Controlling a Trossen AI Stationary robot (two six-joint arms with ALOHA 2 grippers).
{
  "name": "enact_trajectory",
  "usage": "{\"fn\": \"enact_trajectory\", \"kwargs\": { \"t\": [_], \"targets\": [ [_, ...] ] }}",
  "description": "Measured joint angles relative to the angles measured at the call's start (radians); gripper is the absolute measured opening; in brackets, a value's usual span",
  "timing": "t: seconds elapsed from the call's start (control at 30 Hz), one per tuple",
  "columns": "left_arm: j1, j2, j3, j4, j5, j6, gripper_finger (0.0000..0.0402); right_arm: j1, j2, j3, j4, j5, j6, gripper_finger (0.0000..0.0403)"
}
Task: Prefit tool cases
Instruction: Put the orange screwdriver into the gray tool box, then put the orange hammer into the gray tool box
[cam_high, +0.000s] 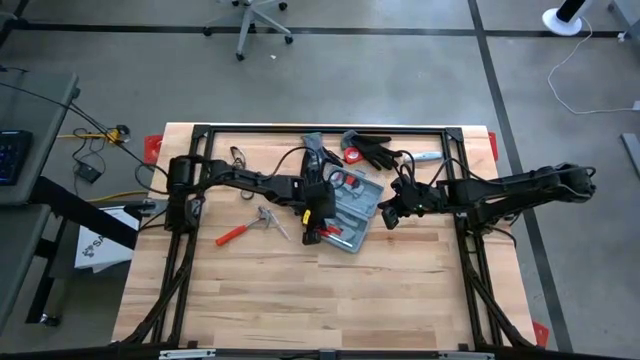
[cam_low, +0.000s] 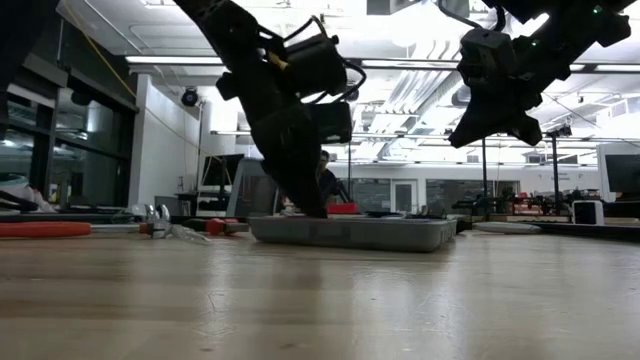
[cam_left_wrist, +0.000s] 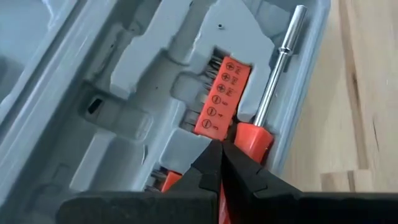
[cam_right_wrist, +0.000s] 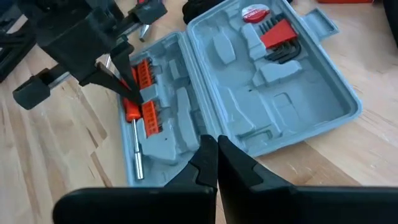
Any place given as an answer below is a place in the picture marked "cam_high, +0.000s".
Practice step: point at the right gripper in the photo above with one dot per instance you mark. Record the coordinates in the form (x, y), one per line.
(404, 202)

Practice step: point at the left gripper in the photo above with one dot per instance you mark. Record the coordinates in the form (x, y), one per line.
(320, 200)

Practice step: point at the grey plastic tool case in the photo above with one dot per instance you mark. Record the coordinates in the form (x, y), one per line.
(362, 200)

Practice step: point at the black work glove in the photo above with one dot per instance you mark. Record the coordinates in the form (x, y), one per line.
(377, 150)
(312, 167)

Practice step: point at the hex key set red holder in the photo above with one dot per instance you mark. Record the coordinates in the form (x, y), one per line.
(350, 180)

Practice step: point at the red tape measure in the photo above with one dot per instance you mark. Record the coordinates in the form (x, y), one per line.
(354, 156)

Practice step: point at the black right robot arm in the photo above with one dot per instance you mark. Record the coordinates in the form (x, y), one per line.
(500, 190)

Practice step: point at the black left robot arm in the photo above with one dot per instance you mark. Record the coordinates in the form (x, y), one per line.
(235, 177)

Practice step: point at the yellow tag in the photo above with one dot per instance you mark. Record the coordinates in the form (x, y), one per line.
(306, 216)

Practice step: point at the grey utility knife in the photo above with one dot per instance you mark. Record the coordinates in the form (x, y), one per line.
(425, 157)

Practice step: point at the clear safety glasses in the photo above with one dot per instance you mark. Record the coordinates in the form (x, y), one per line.
(237, 155)

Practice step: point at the white cardboard box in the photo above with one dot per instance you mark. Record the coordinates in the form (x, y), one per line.
(100, 250)

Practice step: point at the black power adapter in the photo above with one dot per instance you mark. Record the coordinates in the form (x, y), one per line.
(88, 173)

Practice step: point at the black diagonal bar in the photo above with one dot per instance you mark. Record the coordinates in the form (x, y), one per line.
(80, 212)

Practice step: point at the white round stand base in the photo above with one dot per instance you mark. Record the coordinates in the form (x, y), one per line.
(560, 22)

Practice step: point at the white plug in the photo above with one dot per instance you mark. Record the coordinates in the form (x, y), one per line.
(623, 36)

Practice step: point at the grey desk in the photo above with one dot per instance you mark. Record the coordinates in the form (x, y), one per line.
(35, 110)
(15, 250)

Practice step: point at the black keyboard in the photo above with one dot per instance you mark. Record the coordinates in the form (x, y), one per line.
(12, 157)

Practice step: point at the grey furniture corner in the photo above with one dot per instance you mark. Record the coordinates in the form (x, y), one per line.
(630, 10)

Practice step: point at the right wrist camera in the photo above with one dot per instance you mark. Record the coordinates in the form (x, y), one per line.
(390, 218)

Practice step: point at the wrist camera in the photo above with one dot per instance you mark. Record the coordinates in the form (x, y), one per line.
(311, 236)
(390, 218)

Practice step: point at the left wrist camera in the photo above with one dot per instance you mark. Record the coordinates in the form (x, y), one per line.
(311, 236)

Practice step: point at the silver bracket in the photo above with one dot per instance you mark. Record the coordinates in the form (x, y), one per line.
(465, 356)
(187, 354)

